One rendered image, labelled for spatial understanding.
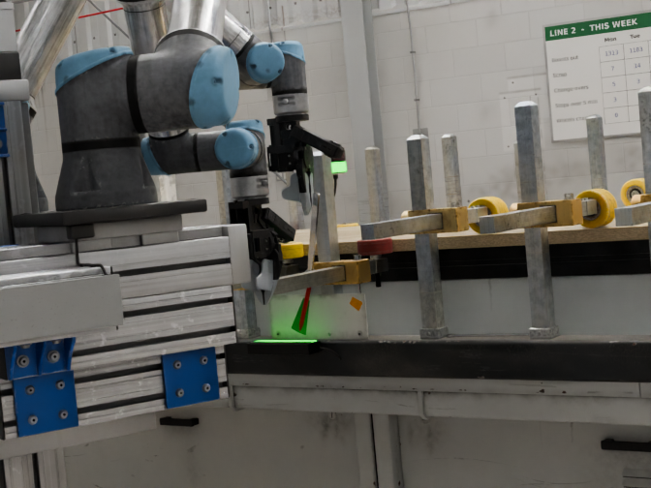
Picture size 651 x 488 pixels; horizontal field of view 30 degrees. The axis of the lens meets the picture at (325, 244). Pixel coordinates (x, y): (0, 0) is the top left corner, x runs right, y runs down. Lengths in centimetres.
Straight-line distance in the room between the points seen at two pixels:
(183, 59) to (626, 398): 112
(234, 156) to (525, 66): 783
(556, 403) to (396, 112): 804
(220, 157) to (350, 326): 58
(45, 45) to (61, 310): 92
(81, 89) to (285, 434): 154
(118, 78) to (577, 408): 116
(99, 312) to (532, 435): 137
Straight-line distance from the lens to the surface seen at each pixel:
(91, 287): 164
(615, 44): 977
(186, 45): 182
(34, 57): 244
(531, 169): 241
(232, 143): 225
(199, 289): 184
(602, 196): 257
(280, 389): 283
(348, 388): 270
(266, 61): 238
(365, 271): 264
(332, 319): 267
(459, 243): 270
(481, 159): 1011
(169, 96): 177
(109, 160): 179
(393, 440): 293
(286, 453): 315
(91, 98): 180
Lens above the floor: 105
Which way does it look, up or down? 3 degrees down
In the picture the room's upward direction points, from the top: 5 degrees counter-clockwise
